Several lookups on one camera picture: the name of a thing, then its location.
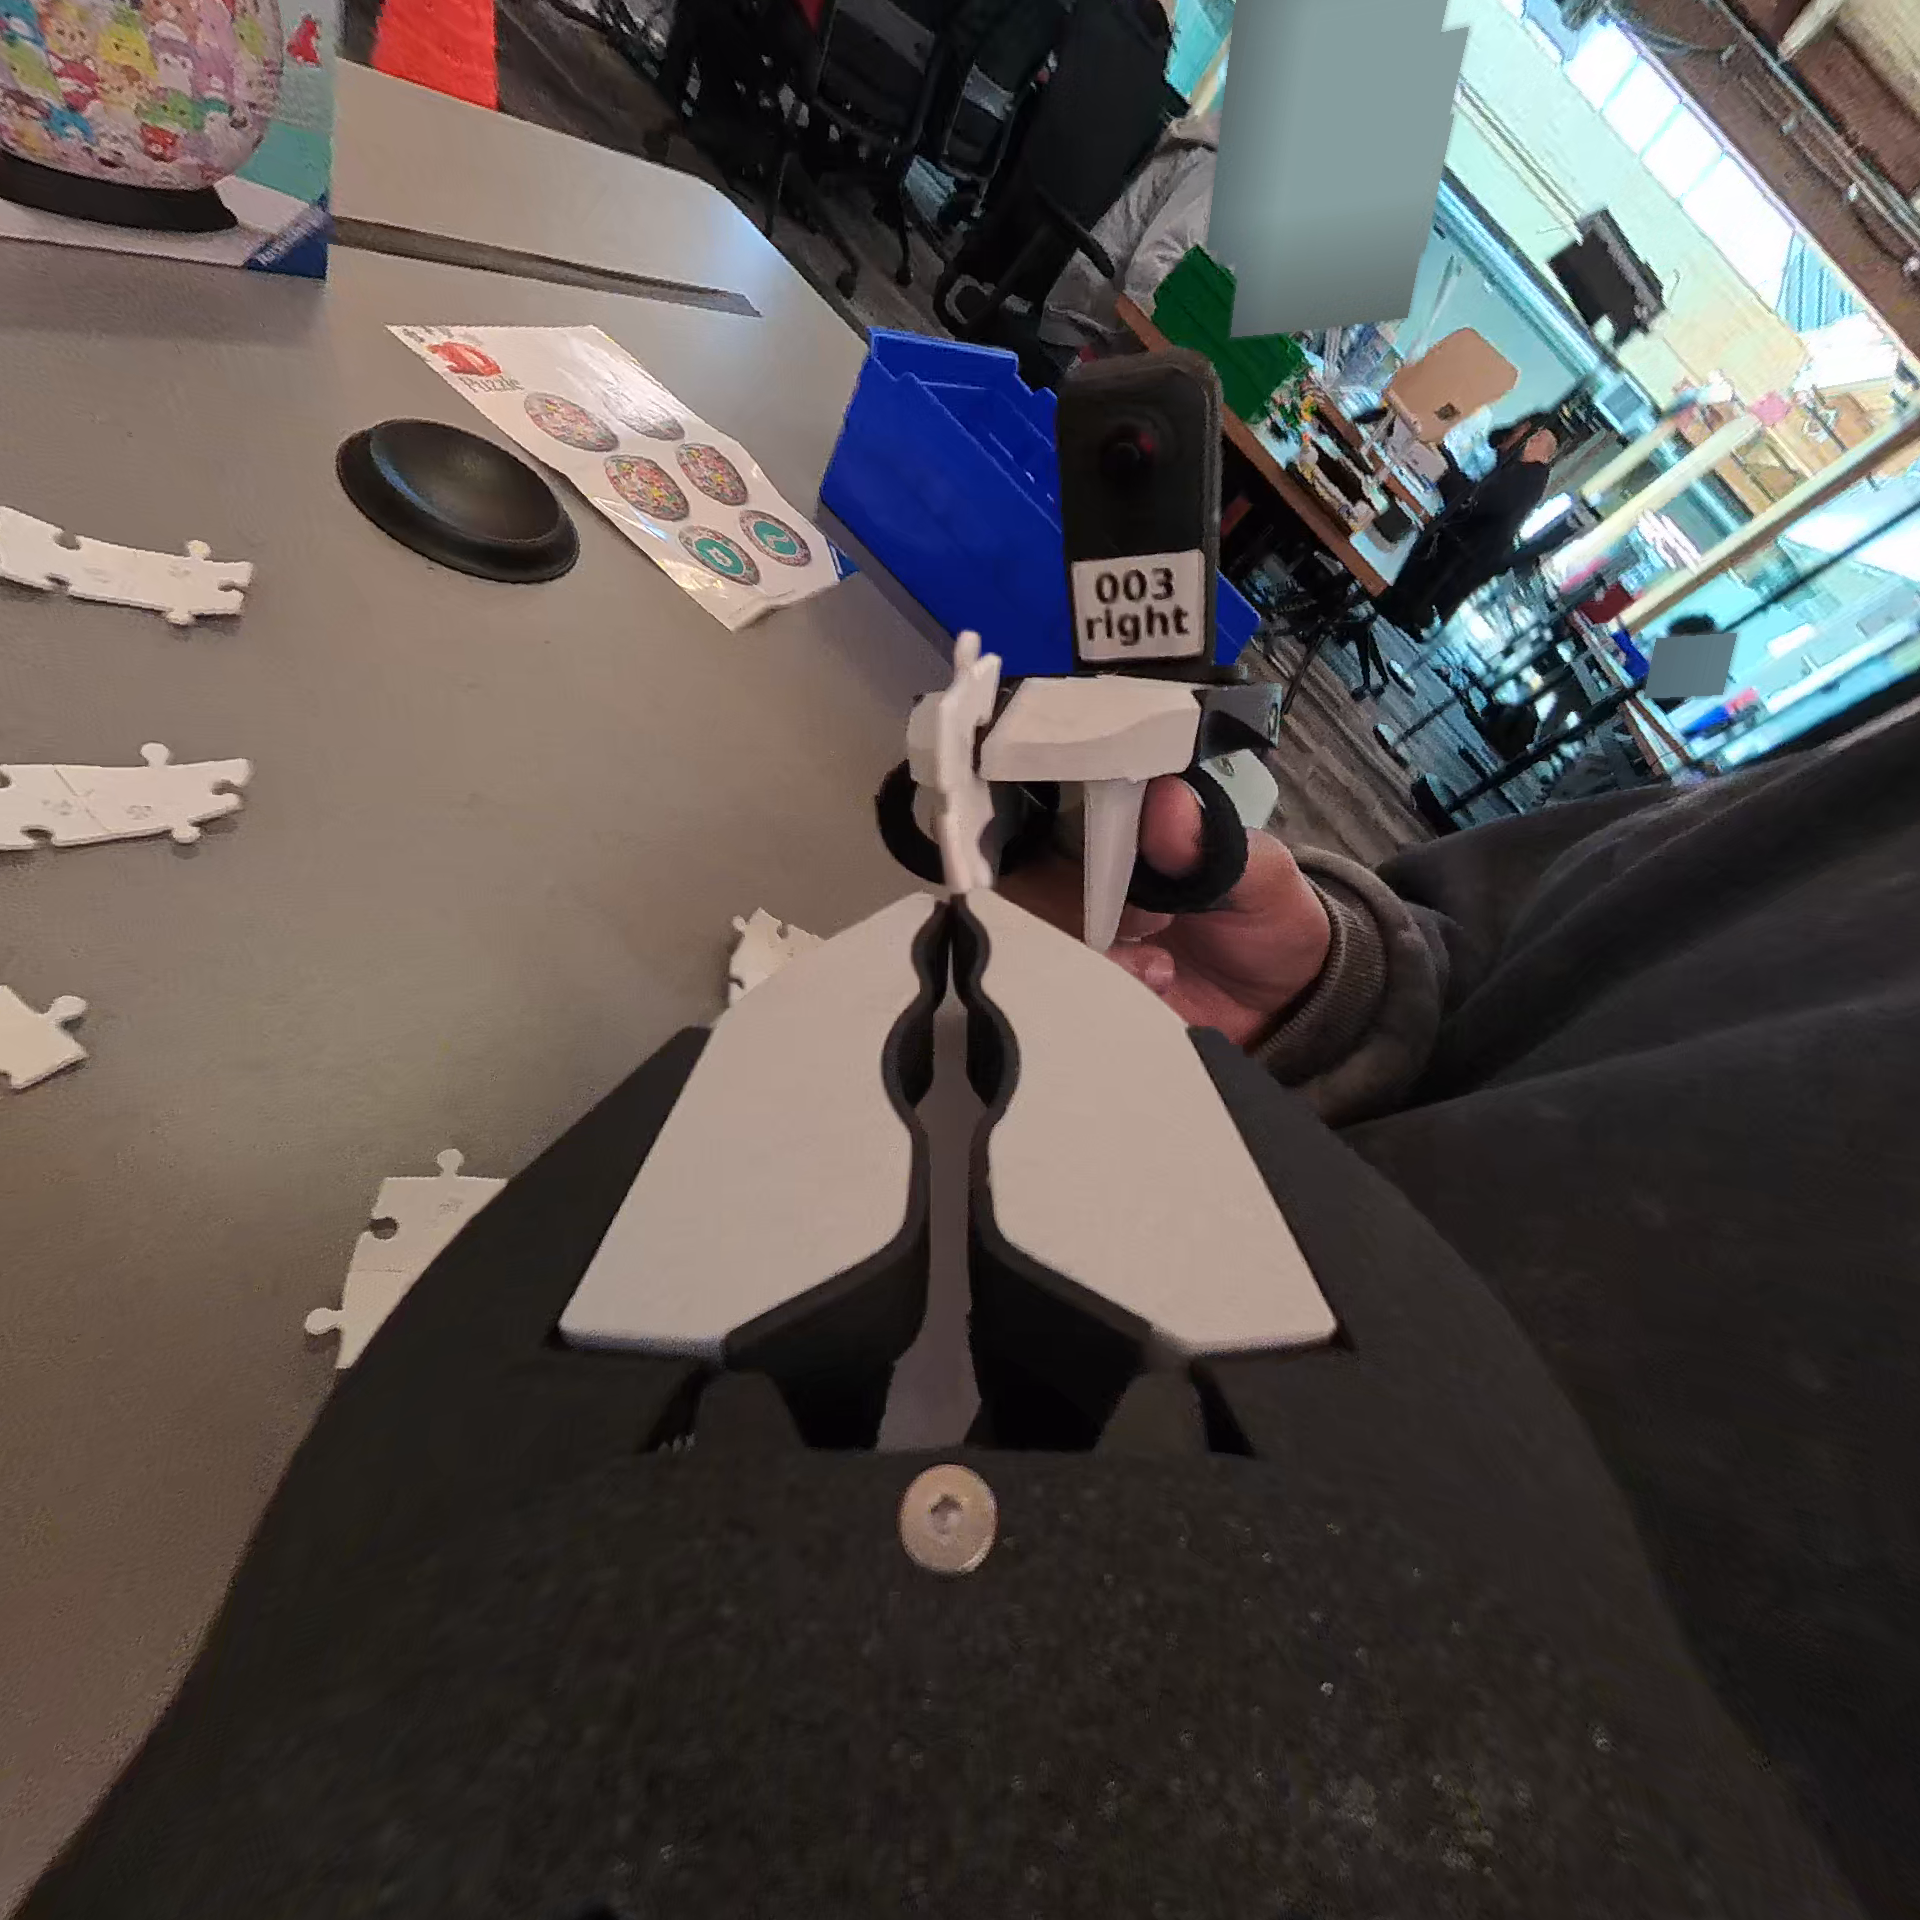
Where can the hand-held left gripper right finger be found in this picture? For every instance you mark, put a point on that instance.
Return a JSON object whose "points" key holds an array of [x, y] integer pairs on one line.
{"points": [[1171, 1201]]}

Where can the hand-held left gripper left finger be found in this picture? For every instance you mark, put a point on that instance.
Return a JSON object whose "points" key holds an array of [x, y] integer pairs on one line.
{"points": [[734, 1201]]}

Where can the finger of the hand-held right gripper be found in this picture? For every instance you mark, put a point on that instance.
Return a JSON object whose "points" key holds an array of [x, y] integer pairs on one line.
{"points": [[1096, 727]]}

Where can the single white puzzle piece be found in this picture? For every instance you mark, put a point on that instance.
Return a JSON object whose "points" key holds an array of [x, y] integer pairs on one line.
{"points": [[950, 751]]}

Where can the loose white puzzle pieces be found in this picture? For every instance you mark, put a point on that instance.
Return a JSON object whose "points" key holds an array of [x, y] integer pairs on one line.
{"points": [[107, 796]]}

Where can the scattered white puzzle pieces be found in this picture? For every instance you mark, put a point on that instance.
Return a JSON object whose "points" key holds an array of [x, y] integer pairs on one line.
{"points": [[91, 563]]}

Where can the printed puzzle box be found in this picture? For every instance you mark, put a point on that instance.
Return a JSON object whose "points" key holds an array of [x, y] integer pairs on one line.
{"points": [[91, 91]]}

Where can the person's right hand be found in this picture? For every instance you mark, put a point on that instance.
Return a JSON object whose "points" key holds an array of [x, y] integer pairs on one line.
{"points": [[1245, 945]]}

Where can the cluttered wooden table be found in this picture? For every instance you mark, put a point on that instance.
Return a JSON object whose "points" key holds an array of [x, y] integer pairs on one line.
{"points": [[1320, 510]]}

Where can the blue plastic bin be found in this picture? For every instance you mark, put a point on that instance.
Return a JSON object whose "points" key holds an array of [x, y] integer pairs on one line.
{"points": [[931, 480]]}

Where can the green plastic crate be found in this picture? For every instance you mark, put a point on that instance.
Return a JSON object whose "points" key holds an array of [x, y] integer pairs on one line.
{"points": [[1201, 317]]}

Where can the black office chair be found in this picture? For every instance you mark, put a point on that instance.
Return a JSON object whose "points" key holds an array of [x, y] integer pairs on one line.
{"points": [[780, 91], [1049, 120]]}

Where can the white paper sheet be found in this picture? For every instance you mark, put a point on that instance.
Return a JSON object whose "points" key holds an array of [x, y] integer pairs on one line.
{"points": [[662, 465]]}

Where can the person's dark clothing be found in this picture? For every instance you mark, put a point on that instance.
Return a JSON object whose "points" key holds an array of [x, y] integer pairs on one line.
{"points": [[1652, 1349]]}

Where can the black hanging monitor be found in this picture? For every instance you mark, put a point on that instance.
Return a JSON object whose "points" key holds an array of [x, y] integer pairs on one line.
{"points": [[1606, 271]]}

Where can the black round table grommet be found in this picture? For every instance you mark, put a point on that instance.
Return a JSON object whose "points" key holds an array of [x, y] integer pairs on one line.
{"points": [[451, 510]]}

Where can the orange ribbed cone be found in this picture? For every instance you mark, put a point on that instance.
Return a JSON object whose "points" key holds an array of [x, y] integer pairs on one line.
{"points": [[435, 53]]}

